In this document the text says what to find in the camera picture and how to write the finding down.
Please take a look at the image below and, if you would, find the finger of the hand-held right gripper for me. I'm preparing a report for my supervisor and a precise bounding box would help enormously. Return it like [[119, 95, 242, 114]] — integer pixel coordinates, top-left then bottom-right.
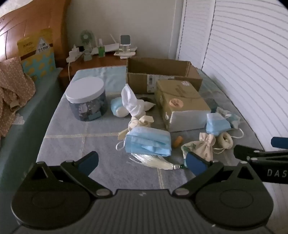
[[271, 137, 288, 149], [233, 145, 288, 163]]

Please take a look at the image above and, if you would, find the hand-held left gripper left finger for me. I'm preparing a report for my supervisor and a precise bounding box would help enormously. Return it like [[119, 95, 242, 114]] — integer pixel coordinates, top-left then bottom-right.
[[29, 151, 113, 199]]

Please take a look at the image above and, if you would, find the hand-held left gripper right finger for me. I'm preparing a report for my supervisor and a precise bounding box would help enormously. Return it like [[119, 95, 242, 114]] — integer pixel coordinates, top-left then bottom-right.
[[172, 152, 263, 198]]

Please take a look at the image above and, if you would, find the green print white pouch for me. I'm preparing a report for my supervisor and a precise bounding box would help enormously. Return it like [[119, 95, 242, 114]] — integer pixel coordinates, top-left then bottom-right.
[[181, 141, 199, 158]]

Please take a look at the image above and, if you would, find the cream printed drawstring pouch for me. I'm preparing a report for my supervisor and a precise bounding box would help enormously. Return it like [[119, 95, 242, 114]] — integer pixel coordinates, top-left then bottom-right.
[[199, 133, 217, 161]]

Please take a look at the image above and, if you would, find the white and blue face mask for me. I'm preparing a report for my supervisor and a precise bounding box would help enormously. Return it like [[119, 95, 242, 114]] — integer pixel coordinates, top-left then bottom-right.
[[216, 107, 242, 129]]

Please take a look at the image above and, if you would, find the cardboard box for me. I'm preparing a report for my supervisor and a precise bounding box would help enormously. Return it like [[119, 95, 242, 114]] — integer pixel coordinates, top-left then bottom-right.
[[126, 57, 203, 94], [155, 79, 212, 133]]

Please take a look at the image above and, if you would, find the small cream pouch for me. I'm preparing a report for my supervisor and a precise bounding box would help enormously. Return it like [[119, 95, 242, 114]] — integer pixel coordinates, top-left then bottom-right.
[[213, 128, 245, 155]]

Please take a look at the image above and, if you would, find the clear plastic bag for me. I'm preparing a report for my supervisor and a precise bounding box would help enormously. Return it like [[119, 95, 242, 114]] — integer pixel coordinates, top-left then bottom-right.
[[128, 152, 187, 171]]

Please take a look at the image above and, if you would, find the brown tape roll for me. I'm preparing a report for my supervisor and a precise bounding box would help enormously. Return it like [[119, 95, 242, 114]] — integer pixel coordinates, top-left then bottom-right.
[[169, 98, 183, 108]]

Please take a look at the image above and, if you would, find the teal bed mattress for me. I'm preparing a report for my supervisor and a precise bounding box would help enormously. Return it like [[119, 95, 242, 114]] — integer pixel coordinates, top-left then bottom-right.
[[0, 67, 64, 203]]

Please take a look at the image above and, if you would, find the clear jar white lid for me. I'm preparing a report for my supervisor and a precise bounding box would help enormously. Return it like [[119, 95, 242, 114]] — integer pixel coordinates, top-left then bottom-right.
[[66, 77, 109, 122]]

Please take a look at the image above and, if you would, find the closed cardboard box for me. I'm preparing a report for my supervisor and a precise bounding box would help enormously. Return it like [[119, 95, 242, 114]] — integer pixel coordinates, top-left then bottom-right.
[[155, 79, 212, 133]]

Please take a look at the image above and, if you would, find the white louvered door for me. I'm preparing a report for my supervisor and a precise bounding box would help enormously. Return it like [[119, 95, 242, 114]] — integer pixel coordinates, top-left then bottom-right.
[[175, 0, 217, 66], [201, 0, 288, 153]]

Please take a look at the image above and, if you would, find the wooden nightstand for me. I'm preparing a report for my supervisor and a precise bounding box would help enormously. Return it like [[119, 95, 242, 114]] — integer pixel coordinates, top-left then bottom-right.
[[59, 53, 139, 90]]

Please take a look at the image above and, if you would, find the brown floral cloth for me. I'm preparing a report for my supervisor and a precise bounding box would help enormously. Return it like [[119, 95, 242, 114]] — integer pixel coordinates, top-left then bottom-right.
[[0, 57, 36, 138]]

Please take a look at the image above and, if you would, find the white power strip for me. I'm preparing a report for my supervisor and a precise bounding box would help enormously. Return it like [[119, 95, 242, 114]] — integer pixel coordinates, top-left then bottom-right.
[[66, 44, 85, 63]]

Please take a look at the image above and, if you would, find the green spray bottle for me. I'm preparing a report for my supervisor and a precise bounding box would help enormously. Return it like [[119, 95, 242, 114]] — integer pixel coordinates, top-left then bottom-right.
[[98, 39, 106, 58]]

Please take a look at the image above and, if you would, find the white router with antennas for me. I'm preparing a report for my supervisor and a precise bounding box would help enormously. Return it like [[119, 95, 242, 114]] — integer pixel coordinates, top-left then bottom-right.
[[105, 34, 122, 54]]

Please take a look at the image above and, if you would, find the yellow and blue packet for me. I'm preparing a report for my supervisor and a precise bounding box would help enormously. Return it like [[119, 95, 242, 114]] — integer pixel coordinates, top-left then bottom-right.
[[17, 28, 56, 80]]

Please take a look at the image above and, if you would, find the small green desk fan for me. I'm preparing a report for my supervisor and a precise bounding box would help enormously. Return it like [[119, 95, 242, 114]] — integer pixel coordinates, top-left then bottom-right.
[[79, 30, 93, 62]]

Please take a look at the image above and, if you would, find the wooden bed headboard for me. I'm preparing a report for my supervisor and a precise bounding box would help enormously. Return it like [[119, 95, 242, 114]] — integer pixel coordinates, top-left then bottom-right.
[[0, 0, 73, 68]]

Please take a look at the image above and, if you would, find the white camera device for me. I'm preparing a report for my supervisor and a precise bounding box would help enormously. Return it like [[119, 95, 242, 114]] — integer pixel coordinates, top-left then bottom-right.
[[120, 35, 131, 52]]

